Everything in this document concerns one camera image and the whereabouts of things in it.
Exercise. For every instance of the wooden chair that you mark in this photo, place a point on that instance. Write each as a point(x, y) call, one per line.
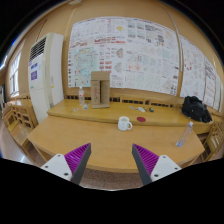
point(20, 119)
point(214, 141)

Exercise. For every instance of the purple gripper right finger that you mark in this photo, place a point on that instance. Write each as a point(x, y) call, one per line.
point(152, 167)

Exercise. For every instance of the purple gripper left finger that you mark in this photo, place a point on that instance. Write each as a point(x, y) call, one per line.
point(70, 166)

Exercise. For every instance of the large wall poster sheet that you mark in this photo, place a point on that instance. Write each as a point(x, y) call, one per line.
point(138, 54)

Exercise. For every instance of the white ceramic mug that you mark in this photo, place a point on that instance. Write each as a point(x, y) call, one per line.
point(124, 123)

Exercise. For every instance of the wooden chair left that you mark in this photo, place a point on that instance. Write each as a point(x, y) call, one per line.
point(20, 119)

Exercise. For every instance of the window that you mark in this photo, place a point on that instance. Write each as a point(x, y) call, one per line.
point(14, 89)

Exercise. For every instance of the clear plastic water bottle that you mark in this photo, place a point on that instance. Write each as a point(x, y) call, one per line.
point(185, 134)

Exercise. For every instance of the black backpack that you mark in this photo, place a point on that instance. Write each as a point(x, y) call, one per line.
point(196, 110)

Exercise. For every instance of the wooden chair right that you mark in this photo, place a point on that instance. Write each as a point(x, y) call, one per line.
point(214, 141)

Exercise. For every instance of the red round coaster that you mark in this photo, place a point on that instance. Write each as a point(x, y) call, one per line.
point(141, 119)

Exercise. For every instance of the right wall poster sheet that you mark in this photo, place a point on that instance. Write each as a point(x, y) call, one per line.
point(198, 75)

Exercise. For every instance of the brown cardboard box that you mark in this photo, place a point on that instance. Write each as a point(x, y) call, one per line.
point(100, 89)

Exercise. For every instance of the small items on table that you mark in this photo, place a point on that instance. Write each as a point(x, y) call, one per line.
point(142, 109)

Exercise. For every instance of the white standing air conditioner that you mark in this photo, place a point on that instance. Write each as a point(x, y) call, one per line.
point(45, 74)

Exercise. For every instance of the small clear bottle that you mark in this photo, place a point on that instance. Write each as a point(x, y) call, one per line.
point(81, 96)

